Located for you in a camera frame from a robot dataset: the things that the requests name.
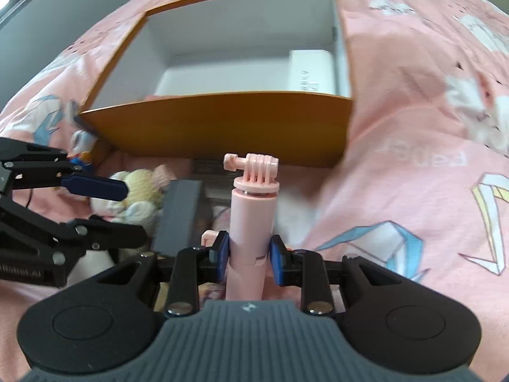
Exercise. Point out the pink printed blanket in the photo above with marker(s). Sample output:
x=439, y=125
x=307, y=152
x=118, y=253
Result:
x=397, y=187

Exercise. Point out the white small box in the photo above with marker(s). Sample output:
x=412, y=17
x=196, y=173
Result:
x=314, y=71

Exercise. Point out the dark printed box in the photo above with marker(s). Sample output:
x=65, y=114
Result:
x=210, y=195

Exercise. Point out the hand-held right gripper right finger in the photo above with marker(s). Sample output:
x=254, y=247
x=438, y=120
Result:
x=277, y=262

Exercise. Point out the small duck figurine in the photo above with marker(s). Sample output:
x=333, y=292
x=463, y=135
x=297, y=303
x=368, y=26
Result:
x=81, y=141

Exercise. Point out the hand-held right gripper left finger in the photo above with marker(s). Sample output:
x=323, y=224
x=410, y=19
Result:
x=222, y=254

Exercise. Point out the panda plush with knit hat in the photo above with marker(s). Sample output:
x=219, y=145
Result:
x=139, y=191

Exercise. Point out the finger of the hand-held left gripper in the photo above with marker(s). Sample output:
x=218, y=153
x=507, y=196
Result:
x=95, y=187
x=115, y=232

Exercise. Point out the orange cardboard box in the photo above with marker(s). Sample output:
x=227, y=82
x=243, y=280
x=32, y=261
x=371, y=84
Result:
x=218, y=127

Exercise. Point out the dark gold square box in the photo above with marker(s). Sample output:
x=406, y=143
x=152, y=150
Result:
x=179, y=215

